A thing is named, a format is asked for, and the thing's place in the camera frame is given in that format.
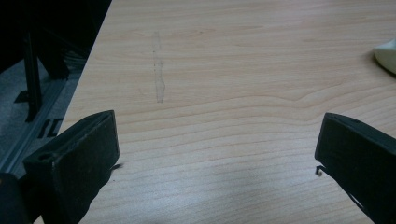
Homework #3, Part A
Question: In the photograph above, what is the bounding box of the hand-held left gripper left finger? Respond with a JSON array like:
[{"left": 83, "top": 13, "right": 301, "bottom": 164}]
[{"left": 22, "top": 109, "right": 120, "bottom": 224}]

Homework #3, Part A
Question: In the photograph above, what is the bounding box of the pale white rounded object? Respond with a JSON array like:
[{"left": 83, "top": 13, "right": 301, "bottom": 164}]
[{"left": 373, "top": 38, "right": 396, "bottom": 75}]

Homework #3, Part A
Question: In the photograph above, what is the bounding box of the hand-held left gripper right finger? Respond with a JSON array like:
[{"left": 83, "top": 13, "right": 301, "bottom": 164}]
[{"left": 314, "top": 112, "right": 396, "bottom": 224}]

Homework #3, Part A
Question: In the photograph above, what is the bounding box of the black metal stand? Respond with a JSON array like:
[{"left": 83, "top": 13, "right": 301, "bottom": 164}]
[{"left": 13, "top": 29, "right": 70, "bottom": 123}]

